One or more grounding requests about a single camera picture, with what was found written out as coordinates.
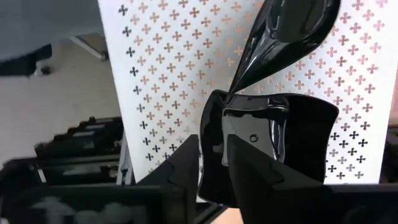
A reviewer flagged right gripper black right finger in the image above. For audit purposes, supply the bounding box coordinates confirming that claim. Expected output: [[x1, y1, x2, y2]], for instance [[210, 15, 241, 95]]
[[228, 134, 398, 224]]

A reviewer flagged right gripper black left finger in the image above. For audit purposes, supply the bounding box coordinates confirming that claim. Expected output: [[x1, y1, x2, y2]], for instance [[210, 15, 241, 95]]
[[6, 134, 200, 224]]

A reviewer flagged black box piece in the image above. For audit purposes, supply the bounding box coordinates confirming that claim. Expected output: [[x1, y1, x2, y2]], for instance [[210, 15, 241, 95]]
[[198, 89, 340, 208]]

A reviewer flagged black teardrop plate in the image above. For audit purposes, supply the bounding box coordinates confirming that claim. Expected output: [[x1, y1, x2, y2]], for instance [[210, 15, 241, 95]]
[[229, 0, 342, 94]]

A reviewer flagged white perforated metal shelf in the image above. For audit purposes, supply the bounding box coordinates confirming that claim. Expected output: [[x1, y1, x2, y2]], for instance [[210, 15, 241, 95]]
[[97, 0, 398, 187]]

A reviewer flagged grey padded seat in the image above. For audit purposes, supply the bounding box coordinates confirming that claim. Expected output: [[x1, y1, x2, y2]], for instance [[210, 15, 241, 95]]
[[0, 0, 105, 78]]

